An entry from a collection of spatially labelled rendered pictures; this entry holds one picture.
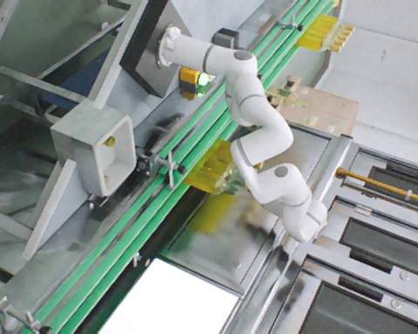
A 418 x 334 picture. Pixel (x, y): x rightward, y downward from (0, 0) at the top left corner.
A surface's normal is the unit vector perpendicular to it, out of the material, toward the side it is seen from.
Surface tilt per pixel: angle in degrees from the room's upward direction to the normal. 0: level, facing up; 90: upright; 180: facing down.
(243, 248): 90
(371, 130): 90
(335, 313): 90
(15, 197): 90
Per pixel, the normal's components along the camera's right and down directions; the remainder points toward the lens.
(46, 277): 0.02, -0.72
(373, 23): -0.47, 0.61
